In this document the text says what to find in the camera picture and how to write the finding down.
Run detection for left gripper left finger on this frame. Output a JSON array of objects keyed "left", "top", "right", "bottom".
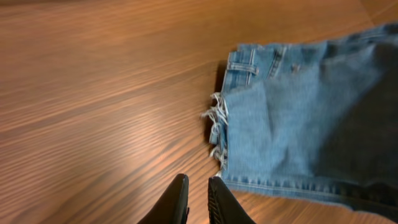
[{"left": 138, "top": 174, "right": 189, "bottom": 224}]

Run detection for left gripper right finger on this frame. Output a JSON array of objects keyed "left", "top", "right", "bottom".
[{"left": 208, "top": 177, "right": 255, "bottom": 224}]

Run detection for light blue denim jeans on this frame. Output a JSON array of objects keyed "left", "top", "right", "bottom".
[{"left": 205, "top": 23, "right": 397, "bottom": 221}]

